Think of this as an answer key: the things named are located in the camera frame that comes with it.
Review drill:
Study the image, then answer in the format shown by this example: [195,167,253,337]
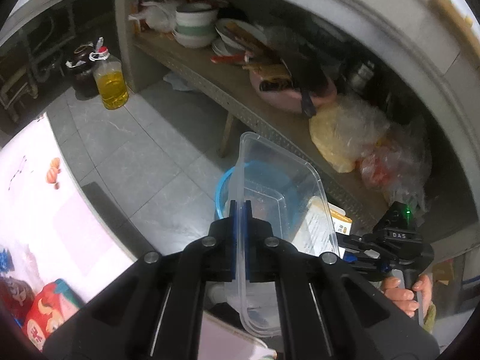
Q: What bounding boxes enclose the white plates stack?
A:
[215,19,271,56]

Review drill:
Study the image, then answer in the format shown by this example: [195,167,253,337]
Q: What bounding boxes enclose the stacked white green bowls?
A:
[173,2,218,49]

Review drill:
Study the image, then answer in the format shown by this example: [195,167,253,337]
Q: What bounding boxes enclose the yellow cardboard box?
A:
[291,196,352,258]

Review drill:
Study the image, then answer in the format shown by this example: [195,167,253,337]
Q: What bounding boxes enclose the person's right hand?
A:
[381,274,435,318]

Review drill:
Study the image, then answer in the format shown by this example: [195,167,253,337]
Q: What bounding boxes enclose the blue plastic trash basket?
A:
[214,159,301,233]

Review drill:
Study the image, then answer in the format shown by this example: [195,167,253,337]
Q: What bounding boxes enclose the dark ceramic jar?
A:
[65,42,98,99]

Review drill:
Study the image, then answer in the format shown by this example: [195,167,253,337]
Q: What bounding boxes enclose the clear red plastic bag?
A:
[360,123,432,214]

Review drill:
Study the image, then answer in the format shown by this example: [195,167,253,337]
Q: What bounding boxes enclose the clear plastic food container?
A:
[215,132,328,337]

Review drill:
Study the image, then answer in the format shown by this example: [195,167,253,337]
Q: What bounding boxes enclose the red snack bag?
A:
[22,279,85,352]

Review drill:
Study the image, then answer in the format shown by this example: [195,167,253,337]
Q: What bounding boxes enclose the white plastic bag on shelf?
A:
[128,0,180,33]

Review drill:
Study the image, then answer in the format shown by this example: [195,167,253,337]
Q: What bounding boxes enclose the cooking oil bottle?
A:
[89,37,128,110]

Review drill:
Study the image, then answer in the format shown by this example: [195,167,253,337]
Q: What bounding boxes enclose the yellow plastic bag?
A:
[309,95,391,173]

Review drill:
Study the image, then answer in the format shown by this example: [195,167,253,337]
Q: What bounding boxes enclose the pink plastic basin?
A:
[249,71,337,114]

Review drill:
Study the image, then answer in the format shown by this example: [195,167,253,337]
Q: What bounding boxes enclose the wooden cutting board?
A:
[425,0,480,68]

